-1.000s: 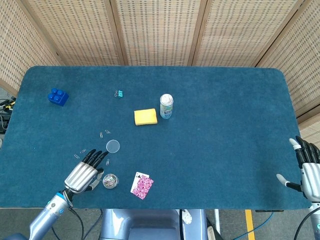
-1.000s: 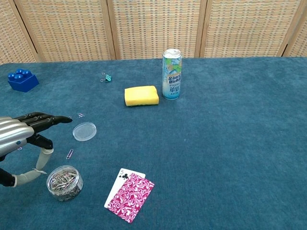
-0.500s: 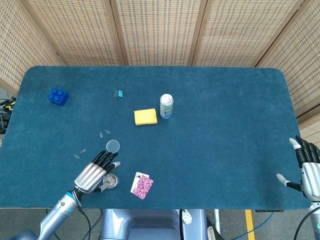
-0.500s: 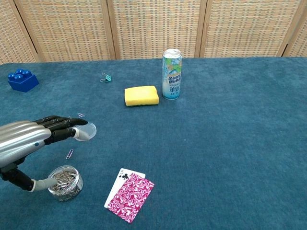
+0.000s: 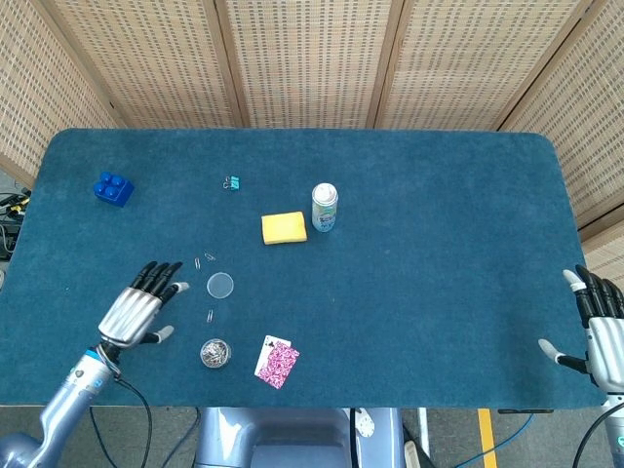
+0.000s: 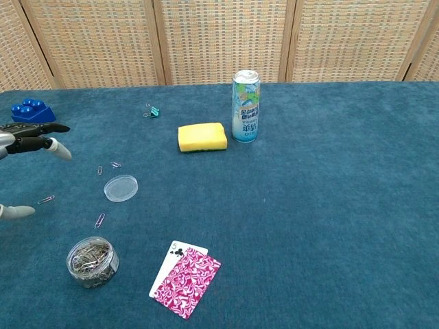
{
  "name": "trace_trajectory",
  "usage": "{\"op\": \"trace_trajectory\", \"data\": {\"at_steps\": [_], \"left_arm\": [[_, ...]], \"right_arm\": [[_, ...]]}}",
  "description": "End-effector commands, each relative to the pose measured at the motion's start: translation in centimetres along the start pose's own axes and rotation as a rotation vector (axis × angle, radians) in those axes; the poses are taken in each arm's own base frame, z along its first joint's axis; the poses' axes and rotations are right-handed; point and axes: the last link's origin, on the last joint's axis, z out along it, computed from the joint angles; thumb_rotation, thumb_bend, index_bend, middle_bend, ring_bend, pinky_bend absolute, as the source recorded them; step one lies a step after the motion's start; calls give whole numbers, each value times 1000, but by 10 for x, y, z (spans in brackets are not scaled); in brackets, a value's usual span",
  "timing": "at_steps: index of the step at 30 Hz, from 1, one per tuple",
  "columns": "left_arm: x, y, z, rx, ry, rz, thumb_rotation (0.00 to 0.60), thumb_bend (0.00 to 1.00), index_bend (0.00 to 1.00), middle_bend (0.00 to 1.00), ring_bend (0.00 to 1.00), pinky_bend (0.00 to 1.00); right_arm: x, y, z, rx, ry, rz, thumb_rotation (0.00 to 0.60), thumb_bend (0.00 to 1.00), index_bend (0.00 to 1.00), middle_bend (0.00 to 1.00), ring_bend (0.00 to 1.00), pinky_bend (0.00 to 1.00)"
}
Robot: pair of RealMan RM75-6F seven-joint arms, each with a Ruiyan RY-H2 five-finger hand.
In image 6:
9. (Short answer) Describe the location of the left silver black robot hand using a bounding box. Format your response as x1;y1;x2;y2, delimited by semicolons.
0;122;73;221

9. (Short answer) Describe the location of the clear jar of paper clips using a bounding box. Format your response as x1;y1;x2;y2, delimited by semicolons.
66;236;120;289

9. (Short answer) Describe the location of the blue toy building brick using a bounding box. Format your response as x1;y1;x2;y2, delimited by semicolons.
10;98;57;125

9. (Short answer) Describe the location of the woven wicker screen panel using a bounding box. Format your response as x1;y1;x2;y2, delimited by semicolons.
19;0;167;90
152;0;296;86
0;0;58;93
404;10;439;82
285;0;438;83

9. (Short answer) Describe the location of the clear round plastic lid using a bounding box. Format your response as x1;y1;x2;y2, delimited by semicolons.
104;174;140;203

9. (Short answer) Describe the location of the yellow sponge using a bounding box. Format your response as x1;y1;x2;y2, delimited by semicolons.
177;122;228;155

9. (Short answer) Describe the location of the five of clubs card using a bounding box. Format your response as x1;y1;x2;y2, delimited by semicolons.
148;240;209;298

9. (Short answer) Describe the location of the pink patterned playing card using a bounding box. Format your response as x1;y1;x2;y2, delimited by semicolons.
153;247;222;320

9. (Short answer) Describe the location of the tall printed drink can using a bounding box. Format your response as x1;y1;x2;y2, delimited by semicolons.
231;69;261;144

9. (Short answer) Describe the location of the blue felt table cover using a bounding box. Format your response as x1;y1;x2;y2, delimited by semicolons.
0;81;439;329

